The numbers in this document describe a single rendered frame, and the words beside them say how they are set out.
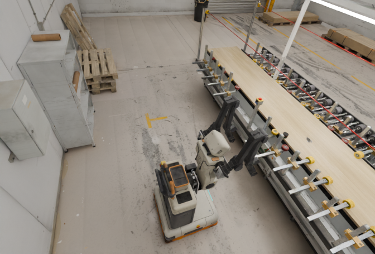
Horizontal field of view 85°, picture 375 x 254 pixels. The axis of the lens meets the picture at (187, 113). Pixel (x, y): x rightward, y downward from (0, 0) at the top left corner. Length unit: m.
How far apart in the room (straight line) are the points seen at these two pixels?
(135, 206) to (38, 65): 2.03
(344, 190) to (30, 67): 3.53
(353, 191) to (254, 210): 1.16
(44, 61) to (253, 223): 3.14
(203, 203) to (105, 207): 1.27
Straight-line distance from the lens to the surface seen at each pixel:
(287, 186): 2.66
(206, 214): 2.67
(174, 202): 2.11
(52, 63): 2.77
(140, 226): 2.91
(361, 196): 2.78
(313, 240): 3.15
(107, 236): 2.94
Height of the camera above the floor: 2.74
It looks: 42 degrees down
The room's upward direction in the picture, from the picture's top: 6 degrees clockwise
